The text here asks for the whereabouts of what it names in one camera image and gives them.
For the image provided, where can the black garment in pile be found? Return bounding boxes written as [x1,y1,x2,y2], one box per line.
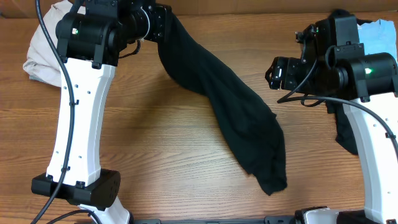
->
[326,9,373,156]

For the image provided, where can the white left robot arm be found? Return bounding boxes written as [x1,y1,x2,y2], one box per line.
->
[31,0,172,223]

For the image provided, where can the black t-shirt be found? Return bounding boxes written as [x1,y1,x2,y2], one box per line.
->
[158,16,287,195]

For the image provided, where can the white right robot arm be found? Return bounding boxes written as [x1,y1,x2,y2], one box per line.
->
[265,53,397,223]

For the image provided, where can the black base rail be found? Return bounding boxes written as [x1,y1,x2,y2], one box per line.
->
[134,215,296,224]

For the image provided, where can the beige folded trousers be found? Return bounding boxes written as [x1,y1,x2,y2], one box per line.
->
[22,0,72,87]

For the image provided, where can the light blue printed t-shirt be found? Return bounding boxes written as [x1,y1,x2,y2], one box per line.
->
[357,19,397,61]

